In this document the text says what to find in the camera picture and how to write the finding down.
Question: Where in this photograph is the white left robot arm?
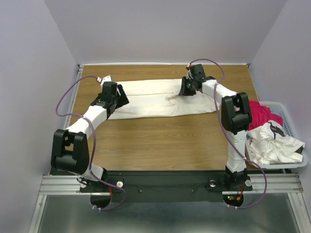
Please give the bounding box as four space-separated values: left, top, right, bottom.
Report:
51 76 129 191

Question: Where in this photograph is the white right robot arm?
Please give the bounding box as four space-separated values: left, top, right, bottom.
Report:
179 64 252 189

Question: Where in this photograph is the red t shirt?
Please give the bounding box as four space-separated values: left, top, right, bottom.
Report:
249 100 283 131

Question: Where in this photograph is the white plastic laundry basket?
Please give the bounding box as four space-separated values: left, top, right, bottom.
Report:
245 100 308 169

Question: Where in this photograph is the white printed t shirt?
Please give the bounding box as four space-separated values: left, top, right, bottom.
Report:
247 120 305 165

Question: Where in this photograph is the electronics board with leds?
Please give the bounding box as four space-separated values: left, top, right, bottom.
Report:
223 193 244 204

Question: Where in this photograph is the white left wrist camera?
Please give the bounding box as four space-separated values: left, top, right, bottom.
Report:
96 75 112 84

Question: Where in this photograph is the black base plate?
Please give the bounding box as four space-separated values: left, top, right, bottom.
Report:
50 169 253 203

